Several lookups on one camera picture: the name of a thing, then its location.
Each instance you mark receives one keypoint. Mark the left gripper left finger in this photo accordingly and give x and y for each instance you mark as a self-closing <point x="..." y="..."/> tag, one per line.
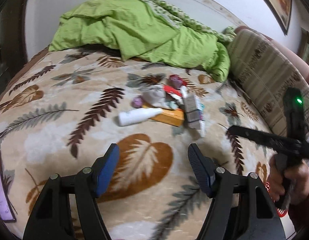
<point x="51" y="217"/>

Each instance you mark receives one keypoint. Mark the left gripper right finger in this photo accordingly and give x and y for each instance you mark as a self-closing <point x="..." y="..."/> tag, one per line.
<point x="240" y="208"/>

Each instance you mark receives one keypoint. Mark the white blue box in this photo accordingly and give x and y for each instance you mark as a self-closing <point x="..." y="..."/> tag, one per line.
<point x="192" y="116"/>

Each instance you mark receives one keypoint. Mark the orange ointment box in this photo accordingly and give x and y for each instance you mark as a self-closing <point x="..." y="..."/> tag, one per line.
<point x="170" y="117"/>

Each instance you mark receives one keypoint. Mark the white spray bottle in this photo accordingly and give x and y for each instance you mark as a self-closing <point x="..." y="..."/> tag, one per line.
<point x="136" y="116"/>

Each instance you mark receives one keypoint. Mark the white sock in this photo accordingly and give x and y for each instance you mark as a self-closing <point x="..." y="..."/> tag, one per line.
<point x="155" y="96"/>

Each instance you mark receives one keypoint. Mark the teal tissue pack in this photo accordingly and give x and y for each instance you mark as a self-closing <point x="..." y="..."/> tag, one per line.
<point x="200" y="108"/>

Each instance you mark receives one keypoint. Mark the red white torn wrapper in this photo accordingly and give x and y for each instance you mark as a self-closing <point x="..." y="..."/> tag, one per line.
<point x="172" y="92"/>

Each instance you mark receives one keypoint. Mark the person's right hand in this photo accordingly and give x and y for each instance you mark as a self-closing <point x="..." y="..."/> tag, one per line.
<point x="299" y="175"/>

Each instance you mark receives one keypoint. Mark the smartphone with pink screen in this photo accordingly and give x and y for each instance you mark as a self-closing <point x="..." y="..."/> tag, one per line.
<point x="6" y="213"/>

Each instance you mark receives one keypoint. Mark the pink headboard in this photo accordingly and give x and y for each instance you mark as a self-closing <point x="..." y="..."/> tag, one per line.
<point x="298" y="62"/>

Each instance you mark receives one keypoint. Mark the striped beige bolster pillow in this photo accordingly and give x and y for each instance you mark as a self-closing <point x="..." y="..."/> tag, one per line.
<point x="265" y="73"/>

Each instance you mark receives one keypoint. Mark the leaf pattern bed blanket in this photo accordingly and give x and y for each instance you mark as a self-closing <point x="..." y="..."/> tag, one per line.
<point x="60" y="115"/>

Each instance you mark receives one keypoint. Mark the red purple candy wrapper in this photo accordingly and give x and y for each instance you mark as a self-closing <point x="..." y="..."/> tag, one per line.
<point x="176" y="81"/>

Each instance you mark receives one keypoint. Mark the small purple ball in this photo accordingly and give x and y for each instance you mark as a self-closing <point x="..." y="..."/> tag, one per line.
<point x="137" y="102"/>

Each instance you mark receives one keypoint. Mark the green quilt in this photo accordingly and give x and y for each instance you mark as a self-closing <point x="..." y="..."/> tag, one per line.
<point x="152" y="30"/>

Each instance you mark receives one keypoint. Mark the wooden door with glass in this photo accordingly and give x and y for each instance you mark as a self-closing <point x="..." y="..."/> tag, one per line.
<point x="12" y="40"/>

